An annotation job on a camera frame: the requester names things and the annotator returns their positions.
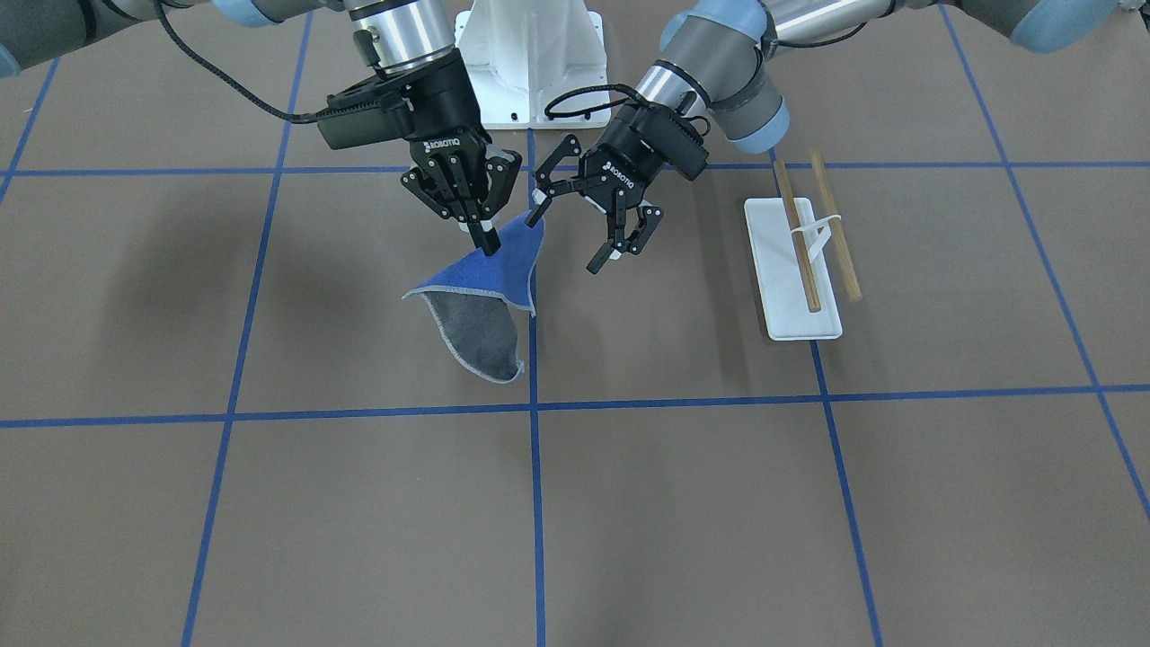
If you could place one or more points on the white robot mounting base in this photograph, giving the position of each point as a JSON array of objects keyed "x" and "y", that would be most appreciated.
[{"x": 521, "y": 55}]

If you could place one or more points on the white wooden towel rack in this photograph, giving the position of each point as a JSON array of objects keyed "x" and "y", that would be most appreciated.
[{"x": 790, "y": 242}]

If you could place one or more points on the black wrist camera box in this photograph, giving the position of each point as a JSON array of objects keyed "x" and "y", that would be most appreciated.
[{"x": 365, "y": 114}]

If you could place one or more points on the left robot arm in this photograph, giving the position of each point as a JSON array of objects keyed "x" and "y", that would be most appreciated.
[{"x": 883, "y": 75}]

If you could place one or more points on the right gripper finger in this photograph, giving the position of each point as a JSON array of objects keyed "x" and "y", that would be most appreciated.
[
  {"x": 440, "y": 182},
  {"x": 491, "y": 175}
]

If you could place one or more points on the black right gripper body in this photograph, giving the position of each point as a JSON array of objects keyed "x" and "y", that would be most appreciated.
[{"x": 442, "y": 115}]

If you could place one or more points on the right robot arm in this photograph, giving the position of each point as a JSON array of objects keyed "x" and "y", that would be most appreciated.
[{"x": 387, "y": 35}]

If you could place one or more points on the blue grey towel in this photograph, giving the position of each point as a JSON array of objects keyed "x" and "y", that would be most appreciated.
[{"x": 472, "y": 299}]

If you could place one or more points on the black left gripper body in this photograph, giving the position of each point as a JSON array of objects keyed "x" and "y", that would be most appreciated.
[{"x": 640, "y": 148}]

